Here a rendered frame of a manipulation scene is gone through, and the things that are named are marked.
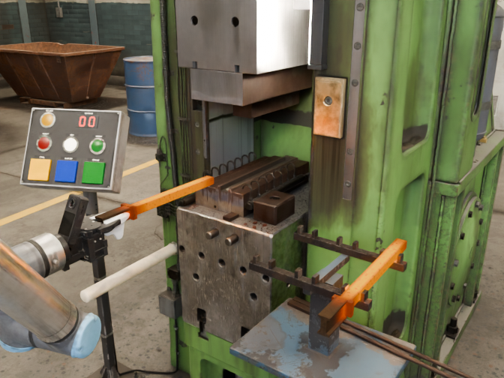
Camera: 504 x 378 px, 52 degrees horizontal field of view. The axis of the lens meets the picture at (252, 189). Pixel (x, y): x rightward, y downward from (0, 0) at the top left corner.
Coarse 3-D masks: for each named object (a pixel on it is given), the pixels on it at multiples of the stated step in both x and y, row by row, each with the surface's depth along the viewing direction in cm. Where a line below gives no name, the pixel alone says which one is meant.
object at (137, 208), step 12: (204, 180) 154; (168, 192) 144; (180, 192) 146; (192, 192) 150; (132, 204) 134; (144, 204) 135; (156, 204) 139; (96, 216) 125; (108, 216) 126; (132, 216) 131
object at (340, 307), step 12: (396, 240) 134; (384, 252) 128; (396, 252) 128; (372, 264) 122; (384, 264) 122; (360, 276) 117; (372, 276) 117; (348, 288) 112; (360, 288) 112; (336, 300) 106; (348, 300) 106; (324, 312) 102; (336, 312) 102; (348, 312) 106; (324, 324) 101; (336, 324) 104
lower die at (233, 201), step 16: (256, 160) 198; (272, 160) 195; (288, 160) 192; (224, 176) 181; (240, 176) 175; (256, 176) 175; (272, 176) 177; (208, 192) 170; (224, 192) 165; (240, 192) 163; (256, 192) 167; (224, 208) 168; (240, 208) 164
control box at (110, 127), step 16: (32, 112) 184; (48, 112) 183; (64, 112) 182; (80, 112) 181; (96, 112) 180; (112, 112) 179; (32, 128) 183; (48, 128) 182; (64, 128) 181; (80, 128) 180; (96, 128) 179; (112, 128) 178; (32, 144) 182; (80, 144) 179; (112, 144) 177; (80, 160) 178; (96, 160) 177; (112, 160) 176; (80, 176) 177; (112, 176) 175; (112, 192) 180
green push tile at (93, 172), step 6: (90, 162) 176; (96, 162) 176; (84, 168) 176; (90, 168) 176; (96, 168) 176; (102, 168) 175; (84, 174) 176; (90, 174) 176; (96, 174) 175; (102, 174) 175; (84, 180) 176; (90, 180) 175; (96, 180) 175; (102, 180) 175
